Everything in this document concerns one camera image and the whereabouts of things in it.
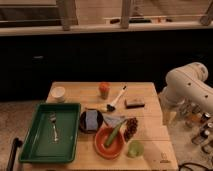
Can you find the green plastic tray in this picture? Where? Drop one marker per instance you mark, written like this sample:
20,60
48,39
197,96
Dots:
39,145

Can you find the black chair frame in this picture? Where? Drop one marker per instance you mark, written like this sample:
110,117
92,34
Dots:
17,143

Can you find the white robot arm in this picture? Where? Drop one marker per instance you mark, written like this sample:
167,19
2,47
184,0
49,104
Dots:
186,83

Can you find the white handled brush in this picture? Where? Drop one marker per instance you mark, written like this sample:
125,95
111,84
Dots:
111,106

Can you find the grey blue cloth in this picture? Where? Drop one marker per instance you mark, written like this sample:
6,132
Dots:
112,121

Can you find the orange plastic bowl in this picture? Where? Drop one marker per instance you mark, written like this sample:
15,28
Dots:
114,149

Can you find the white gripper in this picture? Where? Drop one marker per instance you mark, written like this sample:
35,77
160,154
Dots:
168,113

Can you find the blue sponge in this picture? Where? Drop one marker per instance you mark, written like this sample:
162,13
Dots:
91,120

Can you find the black whiteboard eraser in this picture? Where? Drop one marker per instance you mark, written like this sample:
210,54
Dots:
134,103

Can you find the metal fork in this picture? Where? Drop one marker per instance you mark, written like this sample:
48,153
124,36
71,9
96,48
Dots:
53,121

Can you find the small white cup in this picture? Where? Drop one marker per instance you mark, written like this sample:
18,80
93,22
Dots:
58,93

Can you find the green cucumber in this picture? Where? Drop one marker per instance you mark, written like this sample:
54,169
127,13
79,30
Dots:
113,134

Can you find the dark red grape bunch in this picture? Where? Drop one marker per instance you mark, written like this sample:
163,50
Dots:
131,128

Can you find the banana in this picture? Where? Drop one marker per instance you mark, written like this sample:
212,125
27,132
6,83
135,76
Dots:
100,108

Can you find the black plate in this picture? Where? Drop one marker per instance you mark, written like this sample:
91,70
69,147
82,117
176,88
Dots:
82,124

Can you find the green plastic cup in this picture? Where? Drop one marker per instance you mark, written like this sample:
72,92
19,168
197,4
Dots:
135,149

